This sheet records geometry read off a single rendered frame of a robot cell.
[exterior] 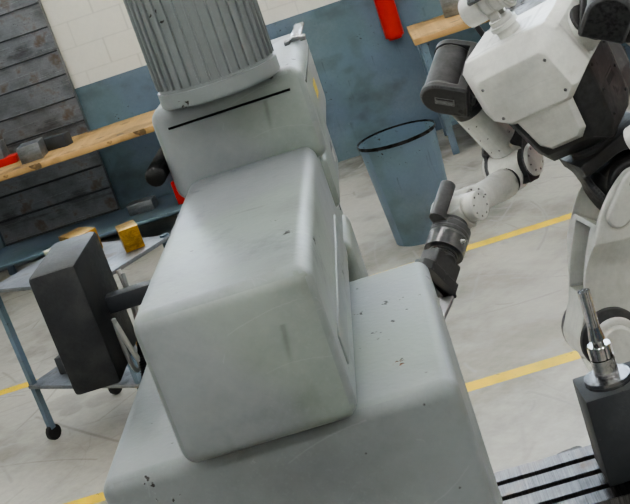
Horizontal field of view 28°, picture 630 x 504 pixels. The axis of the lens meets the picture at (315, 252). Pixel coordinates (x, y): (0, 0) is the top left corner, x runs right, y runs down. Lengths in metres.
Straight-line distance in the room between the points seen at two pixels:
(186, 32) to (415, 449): 0.75
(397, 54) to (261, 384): 8.45
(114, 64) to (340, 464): 8.56
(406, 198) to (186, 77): 5.30
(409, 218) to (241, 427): 5.79
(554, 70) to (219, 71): 0.91
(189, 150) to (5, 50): 8.04
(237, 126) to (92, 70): 8.00
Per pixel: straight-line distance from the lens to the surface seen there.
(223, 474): 1.55
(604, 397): 2.43
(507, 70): 2.66
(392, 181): 7.17
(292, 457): 1.54
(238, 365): 1.46
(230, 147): 2.05
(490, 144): 2.94
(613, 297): 2.88
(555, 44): 2.62
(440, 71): 2.83
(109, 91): 10.02
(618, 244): 2.82
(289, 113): 2.04
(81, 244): 2.09
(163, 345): 1.46
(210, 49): 1.93
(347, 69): 9.85
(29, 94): 10.08
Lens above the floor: 2.16
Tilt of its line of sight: 16 degrees down
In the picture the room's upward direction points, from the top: 19 degrees counter-clockwise
